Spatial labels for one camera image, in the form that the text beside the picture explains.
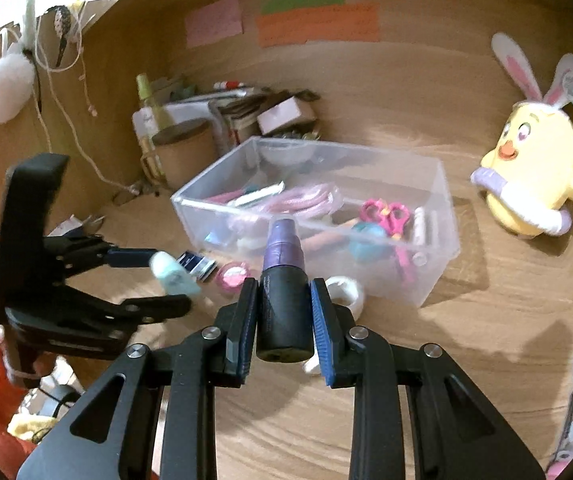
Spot clear glass bowl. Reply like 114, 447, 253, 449
261, 137, 318, 167

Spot black beaded headband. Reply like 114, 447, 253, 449
54, 6, 75, 69

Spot white lotion bottle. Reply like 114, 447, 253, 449
133, 107, 168, 172

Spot pink round compact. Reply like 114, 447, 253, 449
216, 262, 250, 295

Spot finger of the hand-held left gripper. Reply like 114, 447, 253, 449
59, 284, 192, 331
44, 235, 160, 281

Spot clear plastic storage box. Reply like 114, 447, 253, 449
170, 136, 461, 308

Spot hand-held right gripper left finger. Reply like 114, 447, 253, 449
16, 277, 260, 480

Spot green sticky note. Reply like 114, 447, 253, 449
261, 0, 346, 15

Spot pink scissors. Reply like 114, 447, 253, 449
360, 199, 414, 286

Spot brown cylinder container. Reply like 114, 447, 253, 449
152, 119, 217, 189

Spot blue eyeshadow palette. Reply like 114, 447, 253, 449
176, 251, 217, 281

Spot small mint bottle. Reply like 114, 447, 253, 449
150, 251, 202, 297

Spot yellow chick plush toy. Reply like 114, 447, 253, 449
470, 32, 573, 240

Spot white fluffy pompom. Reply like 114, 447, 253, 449
0, 0, 37, 124

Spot white bandage roll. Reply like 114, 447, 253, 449
325, 276, 365, 319

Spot pink rope bundle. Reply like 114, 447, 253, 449
265, 183, 345, 219

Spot teal tape roll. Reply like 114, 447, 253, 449
350, 222, 399, 262

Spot white cord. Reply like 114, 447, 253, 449
31, 10, 138, 197

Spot orange sticky note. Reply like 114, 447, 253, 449
256, 4, 381, 48

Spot pink sticky note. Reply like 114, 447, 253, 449
185, 0, 244, 49

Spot small pink box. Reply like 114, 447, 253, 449
257, 97, 315, 136

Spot black purple spray bottle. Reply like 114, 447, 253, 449
256, 217, 314, 362

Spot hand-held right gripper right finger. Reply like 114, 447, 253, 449
310, 277, 542, 480

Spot stack of books and papers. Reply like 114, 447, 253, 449
166, 87, 280, 157

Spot yellow green spray bottle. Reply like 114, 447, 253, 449
136, 74, 161, 112

